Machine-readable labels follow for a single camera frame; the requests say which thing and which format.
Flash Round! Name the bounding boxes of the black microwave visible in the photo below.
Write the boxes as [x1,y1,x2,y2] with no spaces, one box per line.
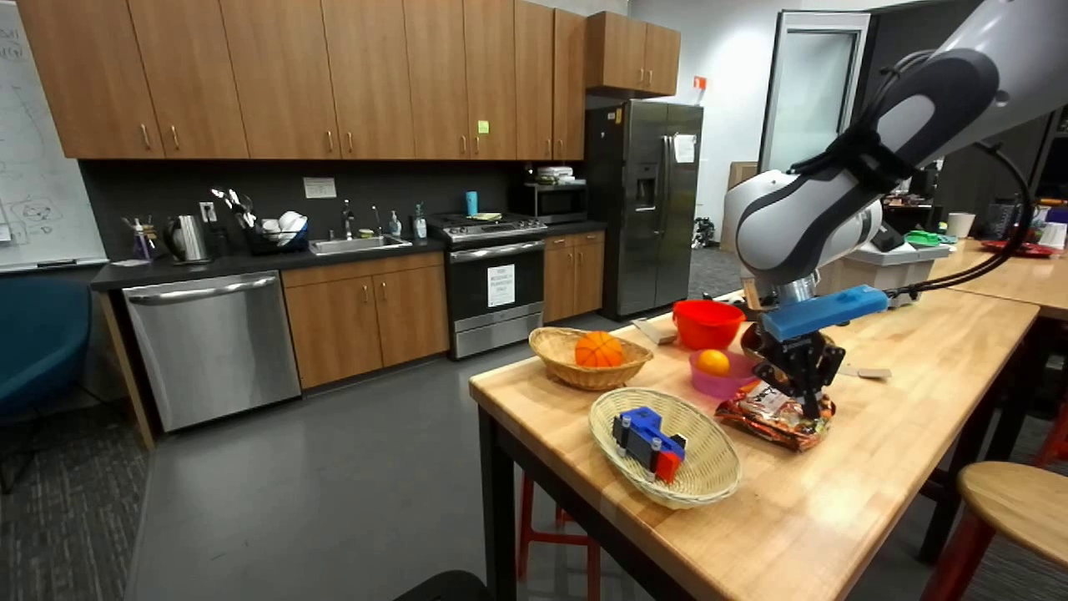
[510,183,589,219]

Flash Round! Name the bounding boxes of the red plastic bowl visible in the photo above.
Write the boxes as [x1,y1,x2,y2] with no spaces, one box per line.
[675,302,746,351]

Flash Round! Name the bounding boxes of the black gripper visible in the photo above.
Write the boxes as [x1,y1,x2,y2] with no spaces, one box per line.
[741,323,844,435]

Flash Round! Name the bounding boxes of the large oval wicker basket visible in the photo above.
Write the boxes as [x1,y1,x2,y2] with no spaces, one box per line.
[589,386,741,512]

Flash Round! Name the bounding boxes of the blue lego block toy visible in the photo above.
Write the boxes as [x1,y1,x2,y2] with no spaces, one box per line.
[611,406,688,483]

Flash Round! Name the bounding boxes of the stainless steel dishwasher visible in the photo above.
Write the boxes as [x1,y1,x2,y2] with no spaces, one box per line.
[125,271,300,431]

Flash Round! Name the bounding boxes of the stainless steel refrigerator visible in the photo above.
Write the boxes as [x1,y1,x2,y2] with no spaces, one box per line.
[586,99,704,316]

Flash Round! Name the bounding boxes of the pink plastic bowl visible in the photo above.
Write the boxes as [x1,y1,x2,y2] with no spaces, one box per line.
[690,351,755,402]

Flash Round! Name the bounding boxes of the kitchen sink faucet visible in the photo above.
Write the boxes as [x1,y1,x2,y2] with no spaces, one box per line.
[307,202,407,257]

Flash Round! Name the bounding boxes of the black steel oven range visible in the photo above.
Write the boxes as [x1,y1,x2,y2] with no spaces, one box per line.
[440,217,547,359]

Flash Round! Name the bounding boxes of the lower wooden cabinets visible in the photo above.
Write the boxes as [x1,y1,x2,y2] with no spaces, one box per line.
[283,227,606,392]

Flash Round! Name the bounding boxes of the red metal stool frame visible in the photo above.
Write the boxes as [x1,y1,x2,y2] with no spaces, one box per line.
[514,474,600,601]

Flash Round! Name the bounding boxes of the whiteboard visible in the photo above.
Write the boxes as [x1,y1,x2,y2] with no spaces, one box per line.
[0,0,106,271]

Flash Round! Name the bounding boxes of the electric kettle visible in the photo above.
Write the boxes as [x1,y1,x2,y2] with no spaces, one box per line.
[172,215,207,264]

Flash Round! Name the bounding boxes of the white storage bin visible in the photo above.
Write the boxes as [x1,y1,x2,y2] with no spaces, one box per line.
[819,245,948,295]

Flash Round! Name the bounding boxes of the wooden cabinets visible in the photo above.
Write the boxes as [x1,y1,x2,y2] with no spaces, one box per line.
[283,227,606,392]
[16,0,681,160]

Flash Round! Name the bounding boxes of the small round wicker basket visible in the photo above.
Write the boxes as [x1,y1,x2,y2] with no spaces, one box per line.
[528,328,652,392]

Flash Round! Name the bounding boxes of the upper wooden cabinets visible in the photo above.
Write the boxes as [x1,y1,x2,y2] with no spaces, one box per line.
[16,0,681,160]

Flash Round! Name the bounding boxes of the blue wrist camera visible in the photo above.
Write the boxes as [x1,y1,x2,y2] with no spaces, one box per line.
[761,288,888,340]

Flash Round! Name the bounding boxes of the dish rack with utensils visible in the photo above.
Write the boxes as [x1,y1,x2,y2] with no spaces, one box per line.
[215,186,310,255]

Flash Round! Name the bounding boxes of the red orange noodle packet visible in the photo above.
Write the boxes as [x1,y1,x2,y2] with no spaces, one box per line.
[719,382,839,451]

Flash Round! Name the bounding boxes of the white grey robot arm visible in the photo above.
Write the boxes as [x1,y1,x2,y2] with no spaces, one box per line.
[726,0,1068,431]

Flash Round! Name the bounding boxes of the orange fruit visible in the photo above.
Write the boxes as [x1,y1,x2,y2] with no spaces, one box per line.
[697,347,731,375]

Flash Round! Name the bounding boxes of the round wooden stool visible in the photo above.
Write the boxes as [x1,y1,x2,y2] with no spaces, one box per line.
[920,460,1068,601]

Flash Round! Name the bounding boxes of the blue chair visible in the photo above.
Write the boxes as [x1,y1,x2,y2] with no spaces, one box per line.
[0,266,96,495]

